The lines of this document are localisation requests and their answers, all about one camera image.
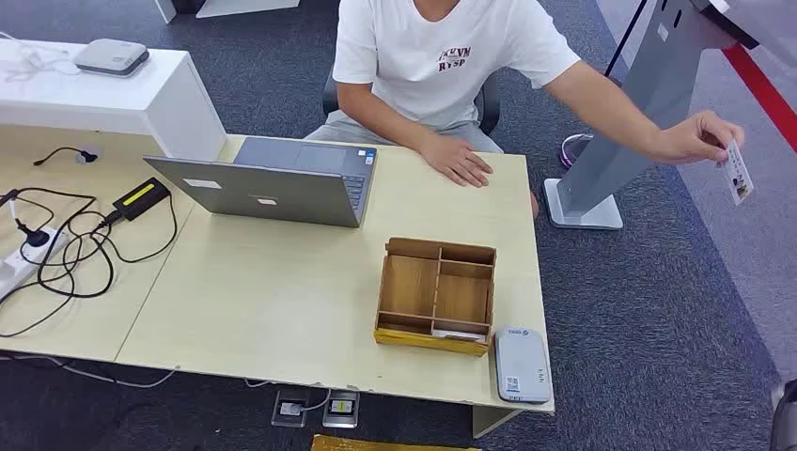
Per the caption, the grey card reader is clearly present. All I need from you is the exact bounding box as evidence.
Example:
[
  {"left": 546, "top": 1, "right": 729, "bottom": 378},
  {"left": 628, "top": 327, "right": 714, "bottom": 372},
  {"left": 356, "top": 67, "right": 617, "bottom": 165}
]
[{"left": 73, "top": 38, "right": 150, "bottom": 78}]

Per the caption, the white power strip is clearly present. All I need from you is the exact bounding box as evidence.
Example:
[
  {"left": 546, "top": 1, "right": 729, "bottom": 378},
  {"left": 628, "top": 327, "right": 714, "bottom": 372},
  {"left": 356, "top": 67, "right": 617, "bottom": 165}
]
[{"left": 0, "top": 225, "right": 70, "bottom": 300}]

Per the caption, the thick black power cable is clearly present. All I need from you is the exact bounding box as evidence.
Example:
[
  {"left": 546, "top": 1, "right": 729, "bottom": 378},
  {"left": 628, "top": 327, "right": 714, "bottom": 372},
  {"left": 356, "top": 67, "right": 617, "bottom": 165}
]
[{"left": 0, "top": 186, "right": 117, "bottom": 339}]

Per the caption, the white furniture panel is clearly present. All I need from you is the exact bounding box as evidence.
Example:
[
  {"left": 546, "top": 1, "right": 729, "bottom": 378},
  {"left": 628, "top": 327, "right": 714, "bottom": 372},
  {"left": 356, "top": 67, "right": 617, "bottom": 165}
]
[{"left": 154, "top": 0, "right": 302, "bottom": 24}]

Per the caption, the person's left hand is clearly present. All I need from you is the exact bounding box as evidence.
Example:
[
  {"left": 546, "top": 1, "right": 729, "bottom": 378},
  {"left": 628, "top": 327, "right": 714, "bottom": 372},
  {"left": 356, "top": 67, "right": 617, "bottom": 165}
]
[{"left": 647, "top": 110, "right": 746, "bottom": 166}]

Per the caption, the white ID card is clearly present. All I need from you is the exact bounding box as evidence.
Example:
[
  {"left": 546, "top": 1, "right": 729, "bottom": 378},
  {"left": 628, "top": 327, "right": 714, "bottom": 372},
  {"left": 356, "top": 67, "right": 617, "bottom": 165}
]
[{"left": 715, "top": 139, "right": 756, "bottom": 208}]

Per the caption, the person's right hand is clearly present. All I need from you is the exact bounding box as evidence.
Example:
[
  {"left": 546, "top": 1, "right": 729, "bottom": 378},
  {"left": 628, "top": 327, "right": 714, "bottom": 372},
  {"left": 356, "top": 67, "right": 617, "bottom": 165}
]
[{"left": 418, "top": 133, "right": 494, "bottom": 189}]

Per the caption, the yellow taped cardboard box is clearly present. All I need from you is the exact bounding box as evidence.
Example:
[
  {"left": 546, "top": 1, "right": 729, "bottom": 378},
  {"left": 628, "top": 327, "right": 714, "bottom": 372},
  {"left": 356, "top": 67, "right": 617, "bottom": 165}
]
[{"left": 309, "top": 434, "right": 480, "bottom": 451}]

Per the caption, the wooden organizer box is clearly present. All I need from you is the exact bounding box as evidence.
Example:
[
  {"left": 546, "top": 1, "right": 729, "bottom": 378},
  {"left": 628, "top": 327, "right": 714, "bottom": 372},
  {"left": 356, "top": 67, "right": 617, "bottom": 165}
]
[{"left": 373, "top": 237, "right": 498, "bottom": 358}]

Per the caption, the black adapter with yellow label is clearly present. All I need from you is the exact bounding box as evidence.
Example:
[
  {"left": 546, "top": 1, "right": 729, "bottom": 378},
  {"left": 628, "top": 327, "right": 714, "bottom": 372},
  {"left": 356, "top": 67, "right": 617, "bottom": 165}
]
[{"left": 112, "top": 177, "right": 171, "bottom": 223}]

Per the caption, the white card reader with QR sticker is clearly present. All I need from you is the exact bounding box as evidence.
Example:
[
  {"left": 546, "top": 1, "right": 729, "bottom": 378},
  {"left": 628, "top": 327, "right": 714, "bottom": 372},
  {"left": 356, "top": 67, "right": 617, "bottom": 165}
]
[{"left": 493, "top": 327, "right": 553, "bottom": 406}]

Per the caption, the grey laptop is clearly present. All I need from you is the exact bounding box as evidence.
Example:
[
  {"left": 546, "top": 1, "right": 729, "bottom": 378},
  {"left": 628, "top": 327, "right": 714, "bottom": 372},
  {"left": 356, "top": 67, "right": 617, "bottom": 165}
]
[{"left": 143, "top": 136, "right": 379, "bottom": 229}]

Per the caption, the white cable bundle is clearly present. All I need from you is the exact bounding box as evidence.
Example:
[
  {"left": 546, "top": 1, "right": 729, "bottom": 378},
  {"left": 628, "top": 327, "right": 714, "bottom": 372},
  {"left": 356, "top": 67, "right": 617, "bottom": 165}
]
[{"left": 0, "top": 31, "right": 82, "bottom": 84}]

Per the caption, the black office chair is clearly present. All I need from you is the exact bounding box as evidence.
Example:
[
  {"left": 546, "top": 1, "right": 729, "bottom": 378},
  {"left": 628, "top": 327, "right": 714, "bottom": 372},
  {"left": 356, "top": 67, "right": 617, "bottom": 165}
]
[{"left": 321, "top": 68, "right": 503, "bottom": 137}]

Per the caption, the black plug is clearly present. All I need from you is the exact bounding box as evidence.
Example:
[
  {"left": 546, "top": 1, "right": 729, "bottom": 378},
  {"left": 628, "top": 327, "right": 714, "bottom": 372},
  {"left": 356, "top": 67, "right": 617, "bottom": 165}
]
[{"left": 15, "top": 217, "right": 51, "bottom": 248}]

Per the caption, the red barrier belt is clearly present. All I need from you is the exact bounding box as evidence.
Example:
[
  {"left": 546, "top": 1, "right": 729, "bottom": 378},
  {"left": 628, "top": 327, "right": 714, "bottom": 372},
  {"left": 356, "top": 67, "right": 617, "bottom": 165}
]
[{"left": 722, "top": 43, "right": 797, "bottom": 154}]

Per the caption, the metal floor socket box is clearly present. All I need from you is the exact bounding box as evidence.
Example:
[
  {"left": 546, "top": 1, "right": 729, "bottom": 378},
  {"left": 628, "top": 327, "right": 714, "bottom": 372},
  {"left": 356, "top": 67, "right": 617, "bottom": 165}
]
[
  {"left": 271, "top": 386, "right": 311, "bottom": 428},
  {"left": 322, "top": 390, "right": 361, "bottom": 429}
]

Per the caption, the thin black adapter cable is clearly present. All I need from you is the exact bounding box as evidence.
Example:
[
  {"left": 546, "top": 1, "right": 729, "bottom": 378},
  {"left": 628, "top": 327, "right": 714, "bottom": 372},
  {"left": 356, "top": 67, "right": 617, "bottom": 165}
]
[{"left": 62, "top": 193, "right": 180, "bottom": 266}]

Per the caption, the purple round ring base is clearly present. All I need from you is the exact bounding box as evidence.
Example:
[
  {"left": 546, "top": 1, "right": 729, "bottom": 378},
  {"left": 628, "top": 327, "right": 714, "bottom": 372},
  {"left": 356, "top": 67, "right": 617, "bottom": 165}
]
[{"left": 558, "top": 132, "right": 596, "bottom": 170}]

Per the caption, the grey kiosk stand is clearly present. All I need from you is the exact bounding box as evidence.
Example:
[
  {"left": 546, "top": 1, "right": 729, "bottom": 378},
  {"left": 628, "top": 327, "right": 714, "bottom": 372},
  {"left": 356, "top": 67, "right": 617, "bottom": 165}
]
[{"left": 542, "top": 0, "right": 797, "bottom": 231}]

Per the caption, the black stanchion post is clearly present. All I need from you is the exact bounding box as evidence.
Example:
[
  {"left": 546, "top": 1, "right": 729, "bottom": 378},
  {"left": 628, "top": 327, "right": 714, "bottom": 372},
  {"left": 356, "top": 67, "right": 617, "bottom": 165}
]
[{"left": 603, "top": 0, "right": 650, "bottom": 86}]

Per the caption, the white floor cable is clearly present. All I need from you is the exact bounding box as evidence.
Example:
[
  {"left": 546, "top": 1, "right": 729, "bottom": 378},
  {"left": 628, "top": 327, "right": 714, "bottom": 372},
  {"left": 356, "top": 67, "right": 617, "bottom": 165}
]
[{"left": 0, "top": 351, "right": 179, "bottom": 389}]

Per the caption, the white raised counter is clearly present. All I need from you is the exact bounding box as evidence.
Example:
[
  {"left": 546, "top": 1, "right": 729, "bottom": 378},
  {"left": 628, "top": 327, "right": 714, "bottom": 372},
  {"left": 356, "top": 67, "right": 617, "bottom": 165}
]
[{"left": 0, "top": 38, "right": 228, "bottom": 163}]

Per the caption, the person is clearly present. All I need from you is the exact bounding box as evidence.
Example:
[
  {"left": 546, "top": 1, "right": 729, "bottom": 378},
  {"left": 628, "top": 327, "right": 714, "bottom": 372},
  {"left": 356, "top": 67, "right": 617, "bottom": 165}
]
[{"left": 304, "top": 0, "right": 746, "bottom": 220}]

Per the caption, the short black cable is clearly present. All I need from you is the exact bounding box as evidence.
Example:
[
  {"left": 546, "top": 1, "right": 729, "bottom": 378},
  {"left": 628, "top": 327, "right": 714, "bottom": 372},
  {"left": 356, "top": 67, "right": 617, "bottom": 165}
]
[{"left": 32, "top": 146, "right": 100, "bottom": 167}]

